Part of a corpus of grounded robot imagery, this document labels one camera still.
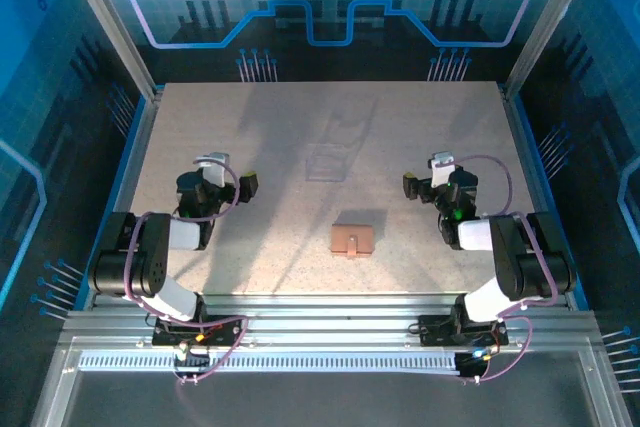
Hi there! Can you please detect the brown leather card holder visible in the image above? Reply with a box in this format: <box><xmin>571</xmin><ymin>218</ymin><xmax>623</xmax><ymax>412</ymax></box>
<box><xmin>330</xmin><ymin>224</ymin><xmax>375</xmax><ymax>259</ymax></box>

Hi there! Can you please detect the aluminium front beam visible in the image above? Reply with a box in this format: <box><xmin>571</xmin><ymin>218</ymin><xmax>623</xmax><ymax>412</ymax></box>
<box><xmin>62</xmin><ymin>293</ymin><xmax>599</xmax><ymax>348</ymax></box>

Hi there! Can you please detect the black connector box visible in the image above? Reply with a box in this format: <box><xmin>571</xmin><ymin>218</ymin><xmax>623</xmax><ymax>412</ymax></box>
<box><xmin>454</xmin><ymin>350</ymin><xmax>490</xmax><ymax>381</ymax></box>
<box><xmin>172</xmin><ymin>344</ymin><xmax>212</xmax><ymax>379</ymax></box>

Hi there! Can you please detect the dark grey front panel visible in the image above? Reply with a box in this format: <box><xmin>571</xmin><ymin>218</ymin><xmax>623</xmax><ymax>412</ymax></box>
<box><xmin>62</xmin><ymin>370</ymin><xmax>601</xmax><ymax>427</ymax></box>

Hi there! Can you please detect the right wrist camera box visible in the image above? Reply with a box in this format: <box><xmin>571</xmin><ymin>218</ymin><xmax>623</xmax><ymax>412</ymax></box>
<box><xmin>427</xmin><ymin>151</ymin><xmax>457</xmax><ymax>189</ymax></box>

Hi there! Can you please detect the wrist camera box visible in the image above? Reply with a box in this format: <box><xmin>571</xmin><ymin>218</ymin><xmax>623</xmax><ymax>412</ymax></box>
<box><xmin>193</xmin><ymin>151</ymin><xmax>231</xmax><ymax>189</ymax></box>
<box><xmin>427</xmin><ymin>151</ymin><xmax>457</xmax><ymax>189</ymax></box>

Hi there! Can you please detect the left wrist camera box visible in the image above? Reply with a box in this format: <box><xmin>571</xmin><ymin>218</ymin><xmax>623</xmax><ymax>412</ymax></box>
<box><xmin>193</xmin><ymin>151</ymin><xmax>231</xmax><ymax>189</ymax></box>

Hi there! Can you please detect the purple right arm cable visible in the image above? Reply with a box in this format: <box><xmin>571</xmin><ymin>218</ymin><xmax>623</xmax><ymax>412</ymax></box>
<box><xmin>449</xmin><ymin>154</ymin><xmax>560</xmax><ymax>387</ymax></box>

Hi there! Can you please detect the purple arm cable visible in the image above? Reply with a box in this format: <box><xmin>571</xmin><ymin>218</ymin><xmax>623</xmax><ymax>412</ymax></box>
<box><xmin>122</xmin><ymin>155</ymin><xmax>250</xmax><ymax>387</ymax></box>
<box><xmin>449</xmin><ymin>154</ymin><xmax>560</xmax><ymax>387</ymax></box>

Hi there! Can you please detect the aluminium side rail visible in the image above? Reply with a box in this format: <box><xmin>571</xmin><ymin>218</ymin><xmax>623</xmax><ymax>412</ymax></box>
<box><xmin>499</xmin><ymin>84</ymin><xmax>576</xmax><ymax>311</ymax></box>
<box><xmin>82</xmin><ymin>86</ymin><xmax>166</xmax><ymax>311</ymax></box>

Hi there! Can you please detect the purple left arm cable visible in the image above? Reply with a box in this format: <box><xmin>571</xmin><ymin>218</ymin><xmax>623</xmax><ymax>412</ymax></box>
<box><xmin>122</xmin><ymin>155</ymin><xmax>250</xmax><ymax>387</ymax></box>

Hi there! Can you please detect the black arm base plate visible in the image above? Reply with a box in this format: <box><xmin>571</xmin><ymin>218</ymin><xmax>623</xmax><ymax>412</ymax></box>
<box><xmin>417</xmin><ymin>314</ymin><xmax>510</xmax><ymax>347</ymax></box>
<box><xmin>151</xmin><ymin>314</ymin><xmax>247</xmax><ymax>348</ymax></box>

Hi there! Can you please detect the white slotted cable duct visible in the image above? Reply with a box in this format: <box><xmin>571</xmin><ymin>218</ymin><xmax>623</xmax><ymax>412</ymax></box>
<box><xmin>78</xmin><ymin>350</ymin><xmax>461</xmax><ymax>375</ymax></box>

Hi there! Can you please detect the aluminium frame post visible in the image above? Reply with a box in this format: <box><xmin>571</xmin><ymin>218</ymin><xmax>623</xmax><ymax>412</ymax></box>
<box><xmin>502</xmin><ymin>0</ymin><xmax>605</xmax><ymax>101</ymax></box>
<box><xmin>54</xmin><ymin>0</ymin><xmax>164</xmax><ymax>101</ymax></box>

